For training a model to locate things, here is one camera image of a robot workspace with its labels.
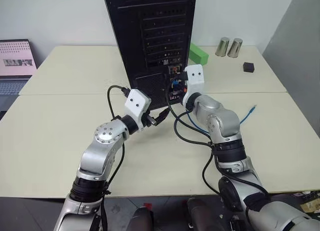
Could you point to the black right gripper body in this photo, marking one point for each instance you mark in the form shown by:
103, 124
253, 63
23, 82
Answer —
184, 84

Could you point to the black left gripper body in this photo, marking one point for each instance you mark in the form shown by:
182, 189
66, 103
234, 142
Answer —
146, 118

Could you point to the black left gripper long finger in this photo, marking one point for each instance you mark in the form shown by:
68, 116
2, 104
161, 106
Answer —
163, 114

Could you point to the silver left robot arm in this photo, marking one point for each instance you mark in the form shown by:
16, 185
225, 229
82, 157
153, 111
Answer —
100, 151

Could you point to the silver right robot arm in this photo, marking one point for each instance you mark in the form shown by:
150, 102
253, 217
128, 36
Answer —
225, 131

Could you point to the black computer tower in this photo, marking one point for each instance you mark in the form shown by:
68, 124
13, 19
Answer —
130, 41

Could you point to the green rectangular block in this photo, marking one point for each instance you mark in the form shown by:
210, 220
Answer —
199, 54

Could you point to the silver metal cup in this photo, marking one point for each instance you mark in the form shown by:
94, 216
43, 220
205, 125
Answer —
222, 47
235, 48

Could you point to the small black cube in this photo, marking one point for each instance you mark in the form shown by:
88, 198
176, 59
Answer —
248, 67

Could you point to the small red object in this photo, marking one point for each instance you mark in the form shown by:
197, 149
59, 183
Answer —
148, 206

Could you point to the dark rounded shape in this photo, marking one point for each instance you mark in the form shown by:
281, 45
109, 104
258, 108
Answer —
140, 219
202, 216

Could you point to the open grey laptop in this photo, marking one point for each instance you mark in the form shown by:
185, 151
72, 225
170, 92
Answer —
16, 58

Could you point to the cardboard clutter pile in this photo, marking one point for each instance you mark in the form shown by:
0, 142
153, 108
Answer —
308, 199

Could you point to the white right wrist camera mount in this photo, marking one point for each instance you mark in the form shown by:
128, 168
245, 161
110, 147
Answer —
196, 77

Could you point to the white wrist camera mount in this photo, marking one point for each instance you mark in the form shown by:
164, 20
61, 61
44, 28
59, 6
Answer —
196, 77
136, 101

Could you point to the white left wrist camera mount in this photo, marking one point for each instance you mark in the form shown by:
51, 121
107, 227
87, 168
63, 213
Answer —
136, 101

